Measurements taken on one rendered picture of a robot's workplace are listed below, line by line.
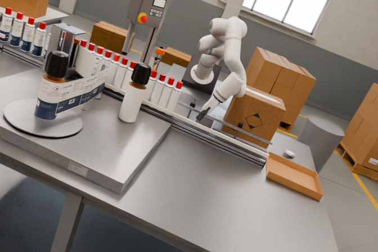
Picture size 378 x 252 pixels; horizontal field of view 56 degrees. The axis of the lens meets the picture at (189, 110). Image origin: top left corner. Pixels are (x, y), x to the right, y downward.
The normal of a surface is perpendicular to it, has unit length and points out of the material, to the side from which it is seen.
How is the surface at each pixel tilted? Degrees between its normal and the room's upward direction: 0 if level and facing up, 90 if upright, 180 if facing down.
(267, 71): 90
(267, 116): 90
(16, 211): 0
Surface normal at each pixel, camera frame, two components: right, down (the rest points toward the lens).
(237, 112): -0.15, 0.32
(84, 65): -0.62, 0.06
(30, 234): 0.35, -0.87
